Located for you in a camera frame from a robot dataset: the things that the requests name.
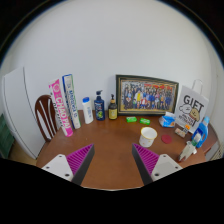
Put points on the small green box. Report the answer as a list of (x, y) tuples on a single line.
[(131, 119), (145, 121)]

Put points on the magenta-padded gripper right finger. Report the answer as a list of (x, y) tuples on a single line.
[(165, 166)]

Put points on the white refrigerator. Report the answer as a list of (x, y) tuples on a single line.
[(20, 110)]

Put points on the blue tissue pack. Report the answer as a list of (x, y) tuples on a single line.
[(166, 120)]

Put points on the long blue green box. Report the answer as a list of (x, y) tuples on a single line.
[(71, 100)]

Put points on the blue detergent bottle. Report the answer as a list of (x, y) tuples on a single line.
[(201, 131)]

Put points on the white cup with yellow rim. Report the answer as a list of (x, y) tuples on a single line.
[(146, 137)]

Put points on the long pink printed box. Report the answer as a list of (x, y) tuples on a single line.
[(61, 110)]

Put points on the white bottle with blue cap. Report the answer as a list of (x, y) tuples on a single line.
[(88, 111)]

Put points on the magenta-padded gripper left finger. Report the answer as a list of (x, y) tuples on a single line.
[(60, 166)]

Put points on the framed group photo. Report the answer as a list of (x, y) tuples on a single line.
[(146, 95)]

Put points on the brown wooden chair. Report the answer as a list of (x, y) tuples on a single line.
[(42, 103)]

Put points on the white paper gift bag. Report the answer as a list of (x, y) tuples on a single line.
[(191, 106)]

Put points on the flat round red coaster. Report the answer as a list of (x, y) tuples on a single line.
[(166, 139)]

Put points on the amber pump bottle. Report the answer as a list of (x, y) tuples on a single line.
[(113, 111)]

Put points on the colourful puzzle cube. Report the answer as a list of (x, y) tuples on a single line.
[(187, 127)]

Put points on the dark blue pump bottle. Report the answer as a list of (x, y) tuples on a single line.
[(99, 110)]

